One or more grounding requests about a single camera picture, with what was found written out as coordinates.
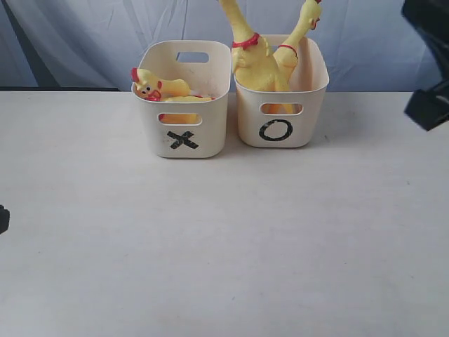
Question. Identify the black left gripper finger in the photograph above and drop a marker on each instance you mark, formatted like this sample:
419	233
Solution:
4	219

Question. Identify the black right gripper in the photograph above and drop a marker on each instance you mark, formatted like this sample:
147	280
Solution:
429	108

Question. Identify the yellow rubber chicken front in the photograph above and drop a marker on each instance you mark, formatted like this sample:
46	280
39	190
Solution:
286	55

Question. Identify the yellow rubber chicken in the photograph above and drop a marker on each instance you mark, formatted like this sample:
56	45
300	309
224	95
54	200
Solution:
253	63
286	55

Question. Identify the headless yellow rubber chicken body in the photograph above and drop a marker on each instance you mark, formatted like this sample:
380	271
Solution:
181	111

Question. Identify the detached yellow chicken head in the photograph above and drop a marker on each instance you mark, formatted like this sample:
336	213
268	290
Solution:
149	86

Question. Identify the cream bin marked O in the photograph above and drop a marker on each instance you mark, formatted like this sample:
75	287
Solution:
285	120

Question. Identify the blue backdrop curtain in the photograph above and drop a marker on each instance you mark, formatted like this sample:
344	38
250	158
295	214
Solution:
367	45

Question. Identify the cream bin marked X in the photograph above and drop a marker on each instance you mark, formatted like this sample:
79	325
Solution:
206	67

